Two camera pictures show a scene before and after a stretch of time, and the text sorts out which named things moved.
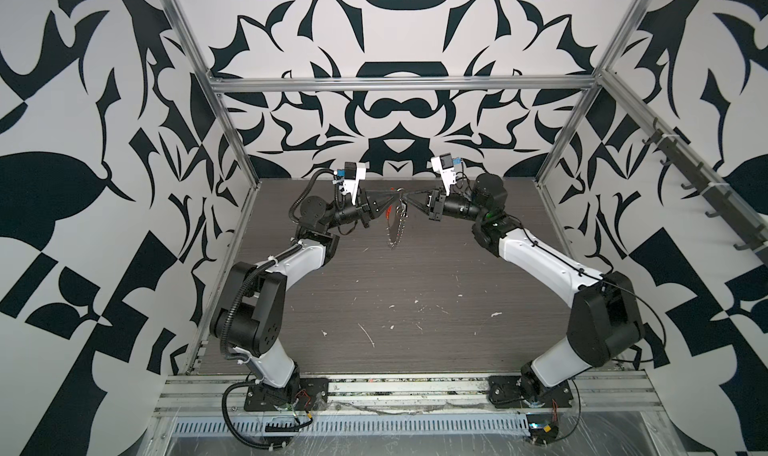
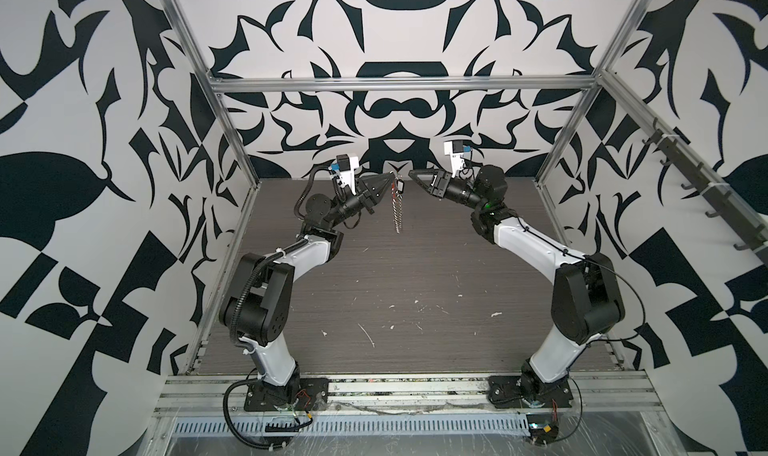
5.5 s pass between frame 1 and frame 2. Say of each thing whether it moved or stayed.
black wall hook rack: stayed
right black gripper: moved
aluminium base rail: stayed
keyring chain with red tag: moved
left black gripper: moved
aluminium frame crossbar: stayed
